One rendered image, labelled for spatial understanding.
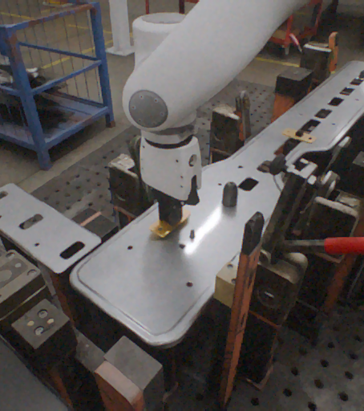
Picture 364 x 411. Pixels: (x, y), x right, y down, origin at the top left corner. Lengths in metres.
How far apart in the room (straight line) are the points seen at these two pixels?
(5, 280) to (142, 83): 0.33
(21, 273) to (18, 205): 0.25
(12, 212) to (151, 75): 0.46
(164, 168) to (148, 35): 0.20
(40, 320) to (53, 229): 0.26
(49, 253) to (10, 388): 0.24
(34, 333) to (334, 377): 0.63
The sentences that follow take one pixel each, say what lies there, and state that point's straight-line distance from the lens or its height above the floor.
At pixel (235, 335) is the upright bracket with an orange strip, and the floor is 0.99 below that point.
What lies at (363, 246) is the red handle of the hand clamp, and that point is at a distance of 0.49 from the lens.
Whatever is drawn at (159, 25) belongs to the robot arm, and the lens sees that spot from 0.48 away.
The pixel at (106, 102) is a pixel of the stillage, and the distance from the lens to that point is 3.12.
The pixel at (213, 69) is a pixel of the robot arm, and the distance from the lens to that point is 0.41.
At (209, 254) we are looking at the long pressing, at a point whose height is 1.00.
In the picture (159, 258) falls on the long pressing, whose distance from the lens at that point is 0.62.
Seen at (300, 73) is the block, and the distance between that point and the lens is 1.34.
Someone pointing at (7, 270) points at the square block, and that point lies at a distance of 0.58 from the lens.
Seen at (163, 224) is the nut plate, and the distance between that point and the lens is 0.66.
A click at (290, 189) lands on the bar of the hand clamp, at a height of 1.19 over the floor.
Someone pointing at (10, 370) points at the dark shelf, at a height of 1.03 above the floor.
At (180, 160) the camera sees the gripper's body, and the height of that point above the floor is 1.17.
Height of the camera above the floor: 1.46
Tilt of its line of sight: 40 degrees down
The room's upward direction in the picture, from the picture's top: straight up
